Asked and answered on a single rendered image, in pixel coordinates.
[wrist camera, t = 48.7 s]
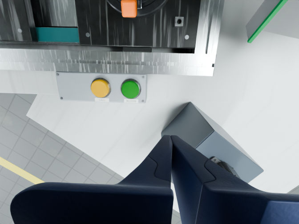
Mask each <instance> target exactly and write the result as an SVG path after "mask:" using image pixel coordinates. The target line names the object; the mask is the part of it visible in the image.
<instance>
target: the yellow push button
mask: <svg viewBox="0 0 299 224"><path fill-rule="evenodd" d="M91 91H92V93H93V94H94V95H95V96H97V97H104V96H106V95H107V94H108V93H109V85H108V84H107V82H105V81H104V80H96V81H94V82H93V83H92V84H91Z"/></svg>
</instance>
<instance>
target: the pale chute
mask: <svg viewBox="0 0 299 224"><path fill-rule="evenodd" d="M261 31H265V32H271V33H274V34H279V35H283V36H288V37H292V38H296V39H299V0H264V2H263V3H262V4H261V6H260V7H259V8H258V10H257V11H256V13H255V14H254V15H253V16H252V18H251V19H250V21H249V22H248V23H247V25H246V32H247V37H248V41H247V42H248V43H251V42H252V41H253V40H254V39H255V38H256V37H257V35H258V34H259V33H260V32H261Z"/></svg>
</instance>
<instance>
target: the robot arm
mask: <svg viewBox="0 0 299 224"><path fill-rule="evenodd" d="M171 176H172V178H173V183H174V189H175V193H176V198H177V202H178V208H179V213H180V217H181V222H182V224H299V194H289V193H273V192H265V191H262V190H259V189H257V188H255V187H253V186H251V185H249V184H248V183H247V182H245V181H243V180H242V179H241V178H240V177H239V175H238V174H237V172H236V171H235V170H234V168H233V167H231V166H230V165H229V164H228V163H226V162H222V161H221V160H219V159H218V158H217V157H215V156H213V157H211V158H210V159H209V158H207V157H206V156H205V155H203V154H202V153H200V152H199V151H198V150H196V149H195V148H193V147H192V146H191V145H189V144H188V143H186V142H185V141H184V140H182V139H181V138H180V137H178V136H176V135H171V136H170V135H163V137H162V138H161V139H160V140H159V141H158V143H157V144H156V145H155V146H154V148H153V149H152V150H151V152H150V153H149V154H148V156H147V157H146V158H145V159H144V160H143V161H142V162H141V163H140V164H139V165H138V166H137V167H136V168H135V169H134V170H133V171H132V172H131V173H130V174H129V175H128V176H127V177H125V178H124V179H123V180H122V181H121V182H119V183H117V184H82V183H63V182H43V183H39V184H35V185H32V186H30V187H28V188H26V189H24V190H22V191H21V192H19V193H18V194H16V195H15V197H14V198H13V199H12V201H11V204H10V212H11V216H12V219H13V222H14V224H171V220H172V211H173V203H174V192H173V190H172V189H171Z"/></svg>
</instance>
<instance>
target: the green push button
mask: <svg viewBox="0 0 299 224"><path fill-rule="evenodd" d="M121 90H122V93H123V95H124V96H125V97H127V98H135V97H136V96H137V95H138V94H139V90H140V89H139V85H138V84H137V83H136V82H135V81H132V80H129V81H126V82H125V83H124V84H123V86H122V88H121Z"/></svg>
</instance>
